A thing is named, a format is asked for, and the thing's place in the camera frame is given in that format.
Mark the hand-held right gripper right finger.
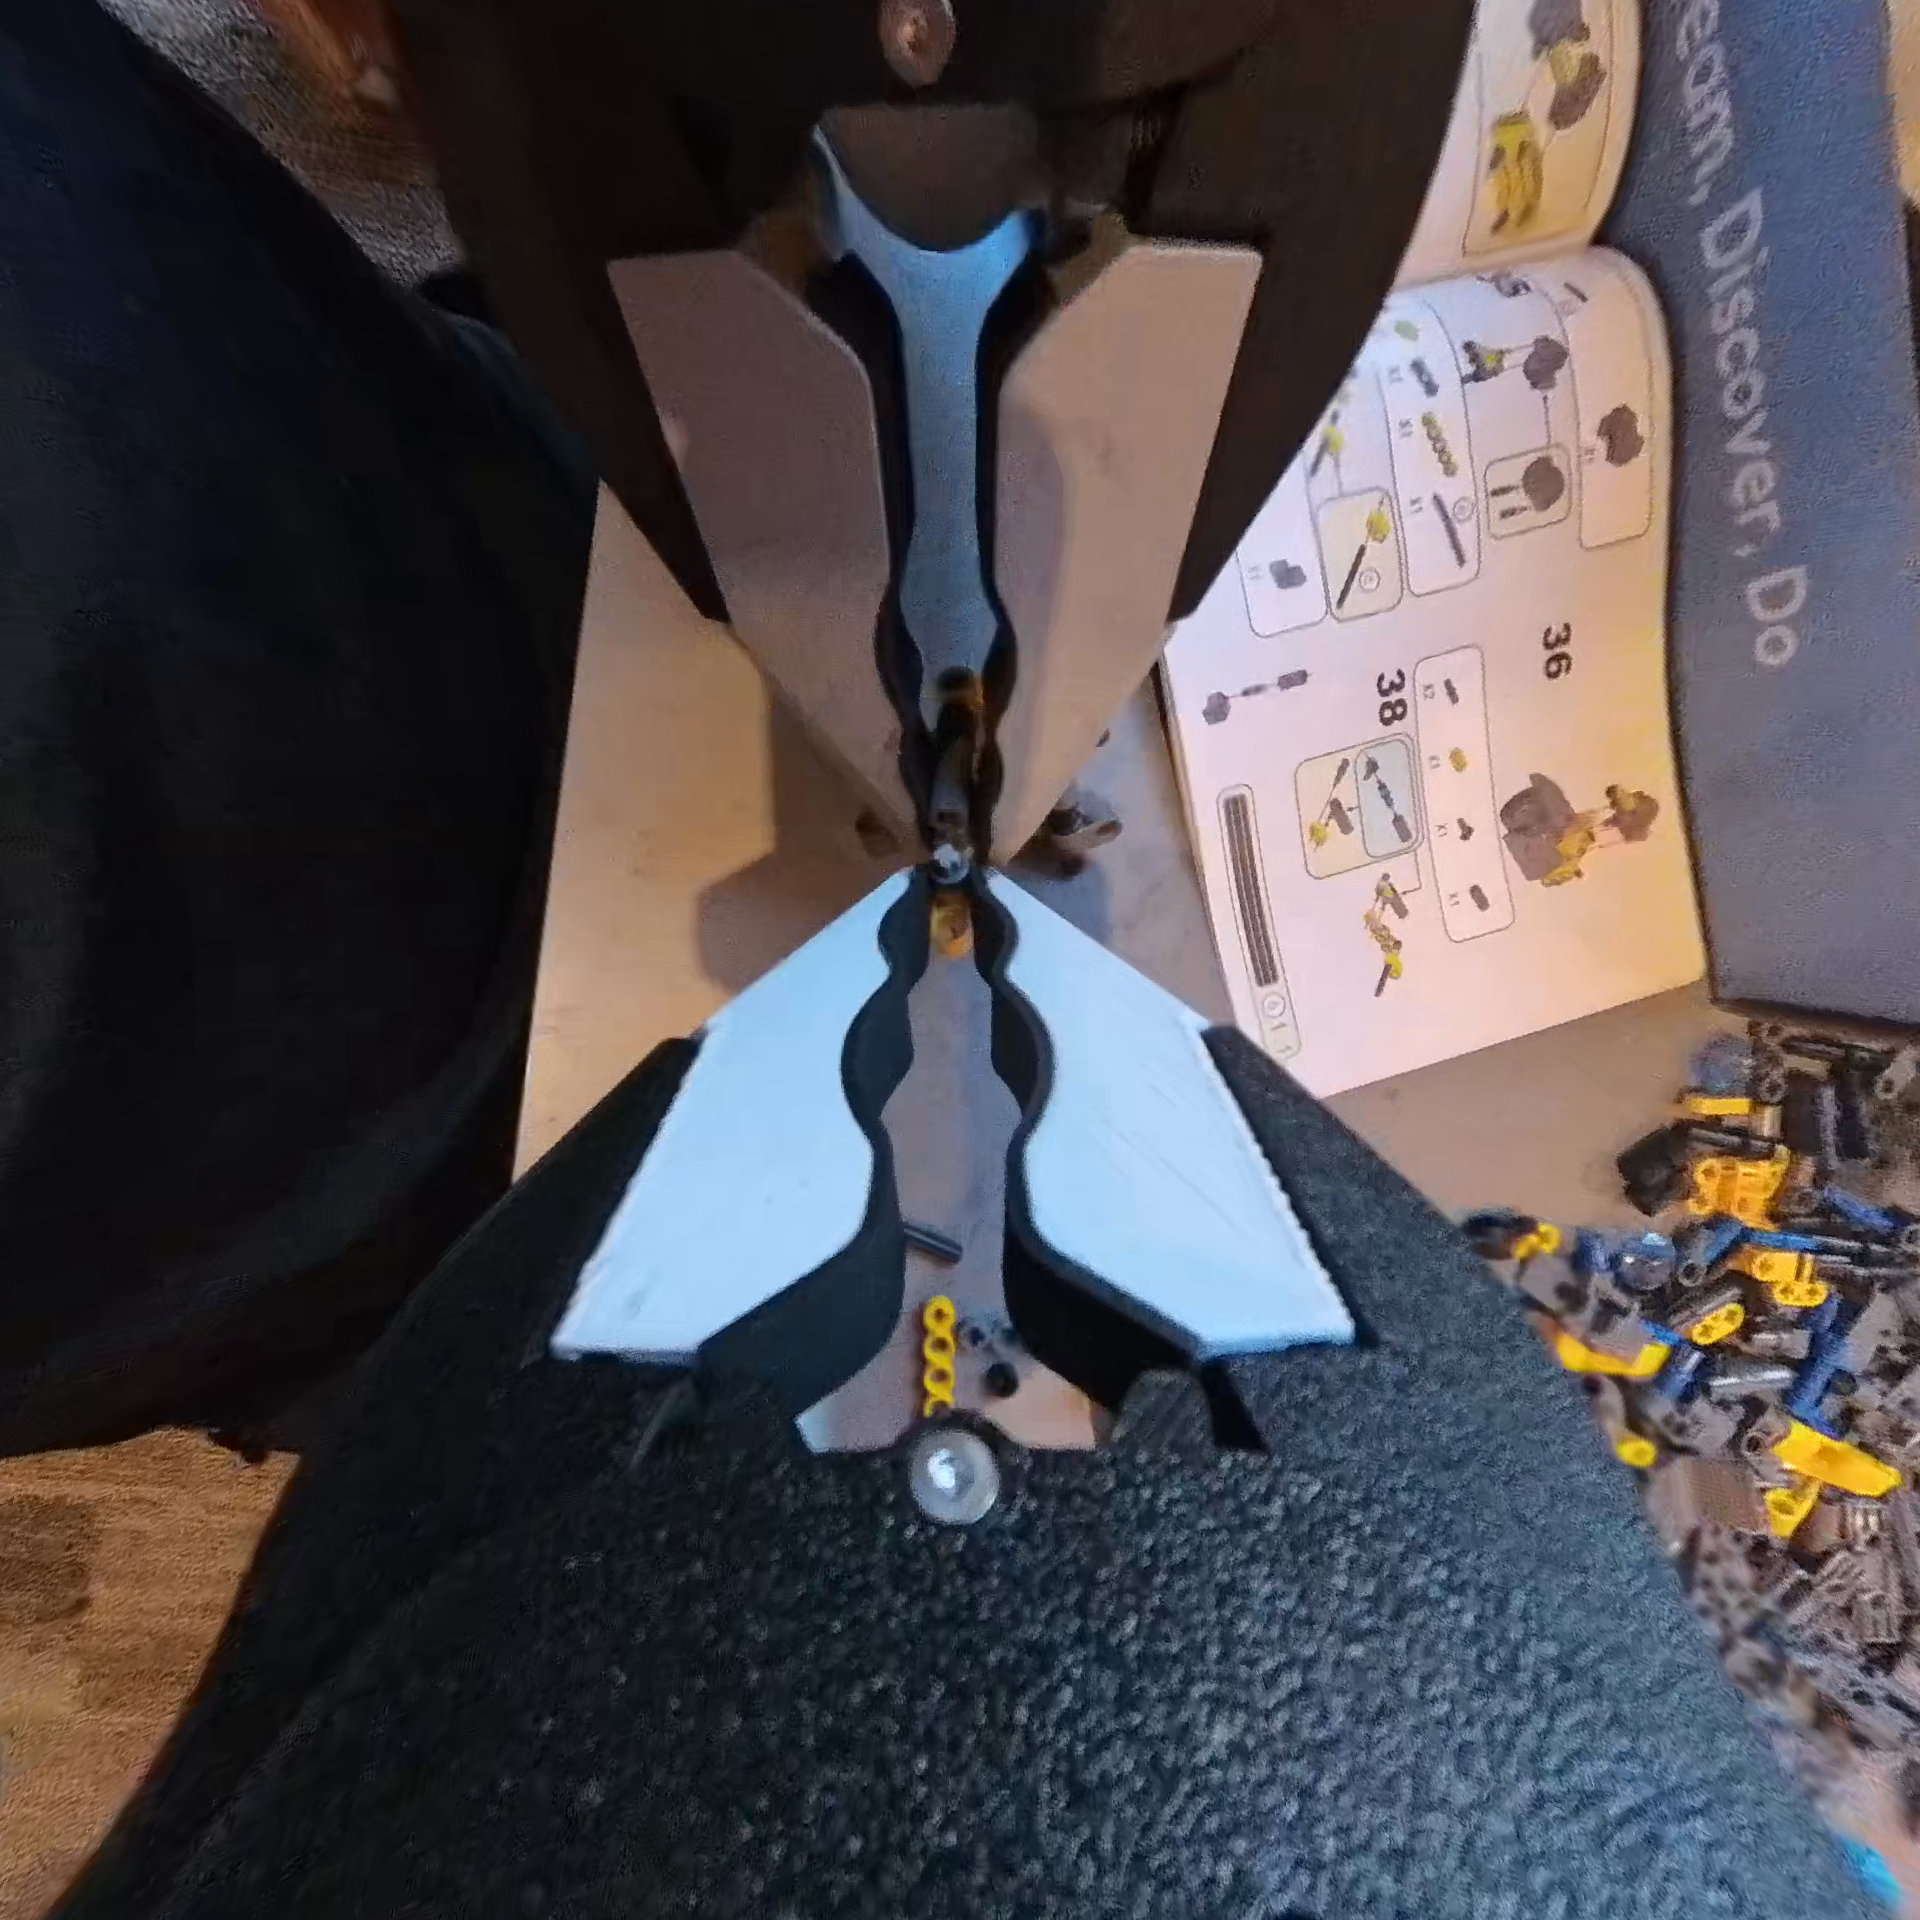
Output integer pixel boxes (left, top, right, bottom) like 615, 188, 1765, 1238
966, 870, 1361, 1416

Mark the grey-blue cardboard box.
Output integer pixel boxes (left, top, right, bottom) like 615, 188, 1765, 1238
1603, 0, 1920, 1025

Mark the grey desk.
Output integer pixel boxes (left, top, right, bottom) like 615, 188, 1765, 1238
510, 486, 1920, 1802

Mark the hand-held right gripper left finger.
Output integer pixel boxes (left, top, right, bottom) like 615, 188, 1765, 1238
551, 866, 923, 1416

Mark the person's black top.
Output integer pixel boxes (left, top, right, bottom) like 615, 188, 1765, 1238
0, 0, 601, 1463

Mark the white instruction booklet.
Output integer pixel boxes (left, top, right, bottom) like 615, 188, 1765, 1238
1162, 0, 1711, 1099

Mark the pile of small building bricks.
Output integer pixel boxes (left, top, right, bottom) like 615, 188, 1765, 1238
1461, 1019, 1920, 1727

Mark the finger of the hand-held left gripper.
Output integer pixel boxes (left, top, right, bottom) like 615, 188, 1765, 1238
972, 236, 1265, 870
605, 244, 932, 863

